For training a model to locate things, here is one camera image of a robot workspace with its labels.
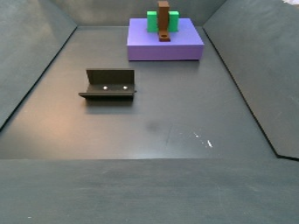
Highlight brown upright board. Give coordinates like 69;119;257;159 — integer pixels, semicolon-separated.
157;1;170;42

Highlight green U-shaped block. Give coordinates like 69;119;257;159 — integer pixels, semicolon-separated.
145;10;180;32

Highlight black angled holder bracket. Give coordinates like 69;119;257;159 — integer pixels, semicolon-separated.
78;68;136;100

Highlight purple base block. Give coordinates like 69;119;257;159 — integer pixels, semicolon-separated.
126;18;204;61

